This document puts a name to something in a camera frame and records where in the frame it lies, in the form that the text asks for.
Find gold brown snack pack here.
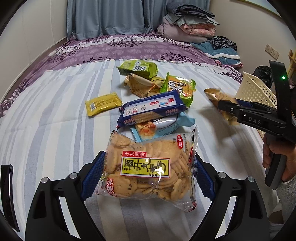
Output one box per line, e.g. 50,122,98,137
204,88,239,125

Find green orange cracker pack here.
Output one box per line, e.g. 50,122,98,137
160,72,196,108

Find dark blue biscuit pack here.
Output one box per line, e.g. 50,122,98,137
116,90,188,129

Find light blue snack pack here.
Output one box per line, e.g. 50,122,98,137
130,112,195,142

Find clear bag round crackers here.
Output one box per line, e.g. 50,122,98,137
95,127,198,212

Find yellow snack packet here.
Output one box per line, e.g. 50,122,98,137
85,92,122,117

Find person right hand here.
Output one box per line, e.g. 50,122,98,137
262,134,296,182

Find cream perforated plastic basket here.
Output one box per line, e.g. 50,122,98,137
235,72,277,108

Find grey fuzzy right sleeve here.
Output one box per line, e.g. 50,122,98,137
276,176,296,222

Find black bag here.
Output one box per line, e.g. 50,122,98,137
252,66,273,88

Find blue white folded blanket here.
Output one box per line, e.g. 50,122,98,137
191,42,241,65

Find black white patterned cloth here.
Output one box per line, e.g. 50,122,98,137
207,36,237,51

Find pink folded quilt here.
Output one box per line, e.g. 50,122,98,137
157,18,216,44

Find green wafer snack pack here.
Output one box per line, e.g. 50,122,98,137
116,59,158,79

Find tan pastry snack pack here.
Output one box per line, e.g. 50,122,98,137
124,73,165,98

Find purple floral bedspread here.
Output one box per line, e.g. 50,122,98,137
1,32,242,113

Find folded grey blankets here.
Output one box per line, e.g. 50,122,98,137
165,3,219,27

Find striped white blue sheet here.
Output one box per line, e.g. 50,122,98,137
1,60,278,240

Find blue grey curtain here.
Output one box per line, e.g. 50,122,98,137
66,0,212,41

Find wall socket plate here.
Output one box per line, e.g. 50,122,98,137
265,44,280,60

